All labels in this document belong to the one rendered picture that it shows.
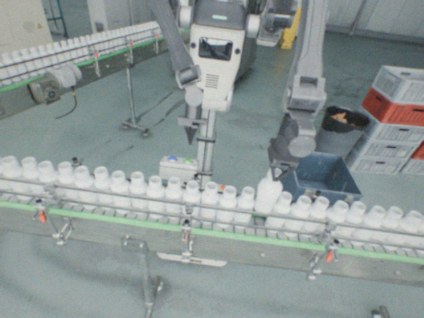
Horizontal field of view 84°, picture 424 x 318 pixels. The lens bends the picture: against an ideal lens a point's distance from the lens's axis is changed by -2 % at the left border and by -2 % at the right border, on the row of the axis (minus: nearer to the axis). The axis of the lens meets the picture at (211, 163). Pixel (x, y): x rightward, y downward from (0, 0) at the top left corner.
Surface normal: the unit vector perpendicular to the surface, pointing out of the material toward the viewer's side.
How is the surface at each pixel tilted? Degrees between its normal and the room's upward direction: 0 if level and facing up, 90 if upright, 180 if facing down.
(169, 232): 90
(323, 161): 90
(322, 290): 0
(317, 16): 56
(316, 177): 90
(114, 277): 0
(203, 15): 90
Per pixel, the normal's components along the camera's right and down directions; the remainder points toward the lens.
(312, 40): -0.02, 0.09
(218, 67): -0.09, 0.63
